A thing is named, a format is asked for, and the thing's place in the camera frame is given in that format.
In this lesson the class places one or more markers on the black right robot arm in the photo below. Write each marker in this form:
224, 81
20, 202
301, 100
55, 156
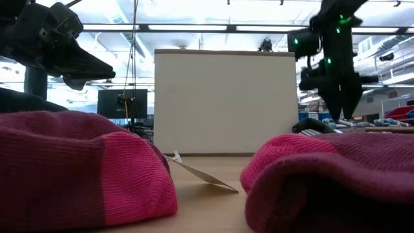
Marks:
336, 42

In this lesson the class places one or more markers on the open cardboard box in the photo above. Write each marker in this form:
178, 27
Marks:
226, 103

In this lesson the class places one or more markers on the blue bin with white label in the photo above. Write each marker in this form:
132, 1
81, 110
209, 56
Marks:
305, 116

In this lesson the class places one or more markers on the long ceiling light fixture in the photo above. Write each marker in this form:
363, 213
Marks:
231, 28

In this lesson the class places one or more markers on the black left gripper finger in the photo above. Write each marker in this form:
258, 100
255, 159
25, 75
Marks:
84, 69
76, 84

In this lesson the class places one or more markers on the black Puma garment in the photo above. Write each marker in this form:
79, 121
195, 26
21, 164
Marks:
19, 102

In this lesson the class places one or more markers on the red storage bin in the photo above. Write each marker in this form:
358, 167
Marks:
401, 113

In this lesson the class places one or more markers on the rolled grey blue cloth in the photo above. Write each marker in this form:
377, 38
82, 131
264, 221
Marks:
386, 122

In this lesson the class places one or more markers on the maroon and pink sock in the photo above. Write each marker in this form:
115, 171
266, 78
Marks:
323, 181
64, 168

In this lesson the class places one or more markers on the black monitor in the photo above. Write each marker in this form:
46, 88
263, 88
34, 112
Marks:
110, 103

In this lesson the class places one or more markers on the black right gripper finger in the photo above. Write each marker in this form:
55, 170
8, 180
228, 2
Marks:
333, 103
352, 103

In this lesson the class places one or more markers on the white paper tag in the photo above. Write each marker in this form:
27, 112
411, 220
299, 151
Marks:
200, 174

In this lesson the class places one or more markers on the black upright frame post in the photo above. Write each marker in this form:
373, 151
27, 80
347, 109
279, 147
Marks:
35, 84

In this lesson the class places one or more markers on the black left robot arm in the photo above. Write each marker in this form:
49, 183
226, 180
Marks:
9, 6

